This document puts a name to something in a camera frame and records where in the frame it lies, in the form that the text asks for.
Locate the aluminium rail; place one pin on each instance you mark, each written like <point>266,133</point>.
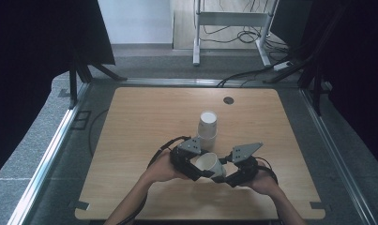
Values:
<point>333,150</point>
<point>46,159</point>
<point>171,82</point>

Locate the white metal stand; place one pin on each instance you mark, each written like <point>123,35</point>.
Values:
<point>232,18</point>

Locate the white paper cup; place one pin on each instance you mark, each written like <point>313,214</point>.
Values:
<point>207,123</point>
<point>208,142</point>
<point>210,164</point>

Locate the person's left hand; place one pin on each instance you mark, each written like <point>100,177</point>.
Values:
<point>164,170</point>

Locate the black tripod stand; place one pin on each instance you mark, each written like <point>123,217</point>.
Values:
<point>80,73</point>

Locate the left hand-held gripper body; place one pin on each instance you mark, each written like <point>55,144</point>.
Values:
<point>183,156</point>

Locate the person's right hand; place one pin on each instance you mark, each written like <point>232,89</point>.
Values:
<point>263,184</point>

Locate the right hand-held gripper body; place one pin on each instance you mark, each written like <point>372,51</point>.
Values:
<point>244,165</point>

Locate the black table corner clip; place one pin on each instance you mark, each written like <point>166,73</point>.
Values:
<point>318,205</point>
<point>81,205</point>

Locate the dark round table grommet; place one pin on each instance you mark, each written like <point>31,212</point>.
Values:
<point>228,100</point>

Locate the white power strip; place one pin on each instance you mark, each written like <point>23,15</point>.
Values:
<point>282,65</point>

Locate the black curtain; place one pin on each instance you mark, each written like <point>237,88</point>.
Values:
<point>36,62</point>
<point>349,62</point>

